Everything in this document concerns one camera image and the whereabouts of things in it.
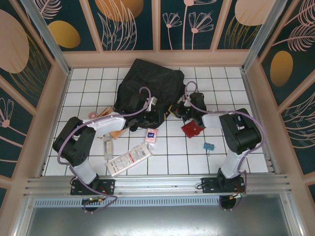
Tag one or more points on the pink tissue pack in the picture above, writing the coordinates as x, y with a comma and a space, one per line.
151, 135

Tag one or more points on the red wallet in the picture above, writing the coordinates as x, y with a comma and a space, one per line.
192, 130

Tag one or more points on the black backpack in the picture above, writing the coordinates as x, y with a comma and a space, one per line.
152, 78

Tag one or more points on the orange paperback book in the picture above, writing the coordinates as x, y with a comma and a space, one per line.
118, 134

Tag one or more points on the blue binder clip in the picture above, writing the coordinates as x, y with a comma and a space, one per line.
208, 145

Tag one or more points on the pink tape roll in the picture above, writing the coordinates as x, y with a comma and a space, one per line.
89, 114

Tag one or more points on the white packaged stationery set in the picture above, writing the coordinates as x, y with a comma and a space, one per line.
128, 159

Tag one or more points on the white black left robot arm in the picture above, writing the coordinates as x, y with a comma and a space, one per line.
108, 124

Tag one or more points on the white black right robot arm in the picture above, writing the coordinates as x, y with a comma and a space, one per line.
214, 121

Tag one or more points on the grey metal panel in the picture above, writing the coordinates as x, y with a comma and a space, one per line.
157, 221

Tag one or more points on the aluminium rail frame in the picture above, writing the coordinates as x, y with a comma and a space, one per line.
157, 184

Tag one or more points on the aluminium corner post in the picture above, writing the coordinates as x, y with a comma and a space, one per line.
53, 46
256, 46

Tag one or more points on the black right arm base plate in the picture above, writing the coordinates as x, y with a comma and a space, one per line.
209, 184

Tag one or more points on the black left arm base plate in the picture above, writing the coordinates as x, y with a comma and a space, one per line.
108, 184

